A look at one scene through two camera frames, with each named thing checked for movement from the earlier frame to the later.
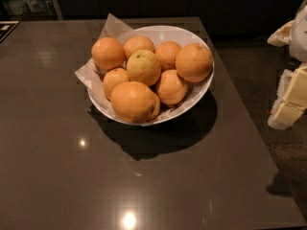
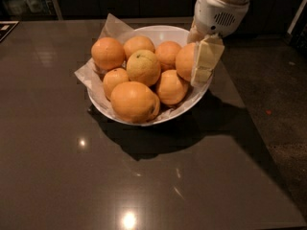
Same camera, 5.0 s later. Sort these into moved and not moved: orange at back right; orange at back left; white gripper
Moved: white gripper
Not moved: orange at back left; orange at back right
